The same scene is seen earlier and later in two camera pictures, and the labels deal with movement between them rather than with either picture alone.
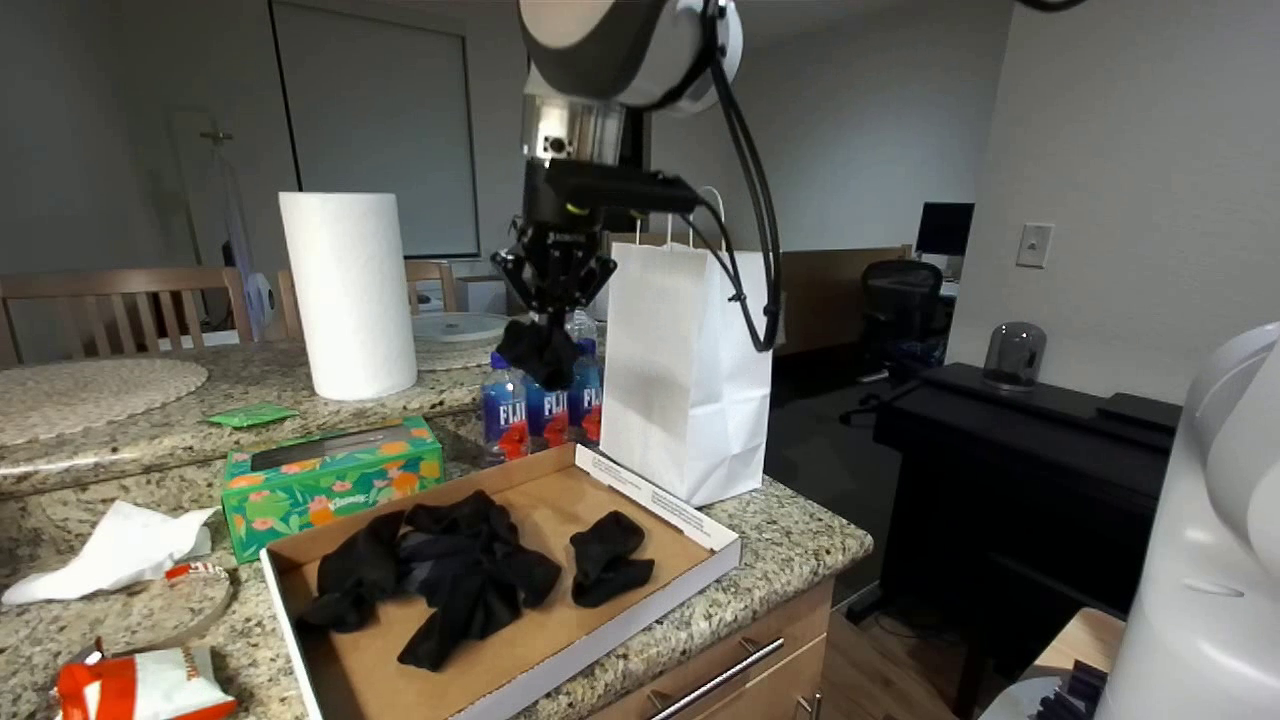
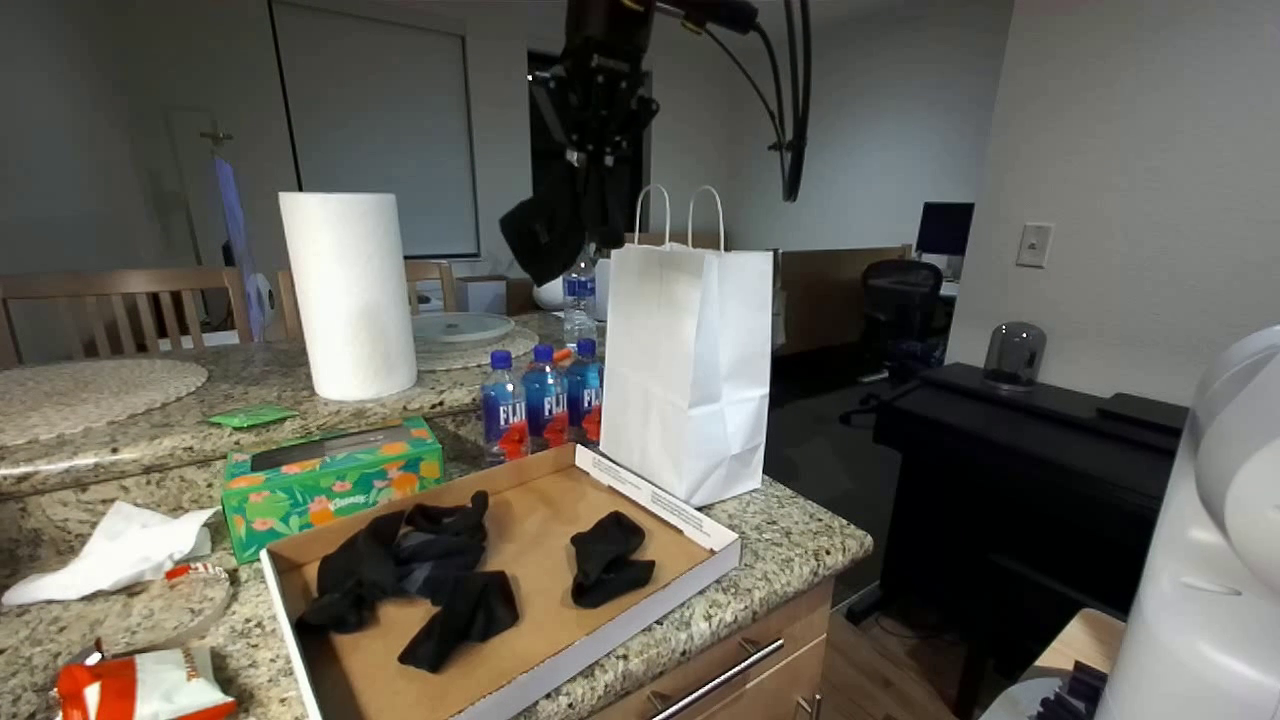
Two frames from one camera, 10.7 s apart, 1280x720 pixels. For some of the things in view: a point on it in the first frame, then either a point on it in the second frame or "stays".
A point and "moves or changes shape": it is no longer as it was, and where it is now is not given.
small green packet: (251, 412) stays
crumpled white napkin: (130, 546) stays
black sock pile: (455, 552) moves or changes shape
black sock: (536, 348) moves or changes shape
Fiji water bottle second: (548, 418) stays
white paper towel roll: (351, 283) stays
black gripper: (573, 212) → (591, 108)
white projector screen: (387, 108) stays
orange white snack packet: (142, 684) stays
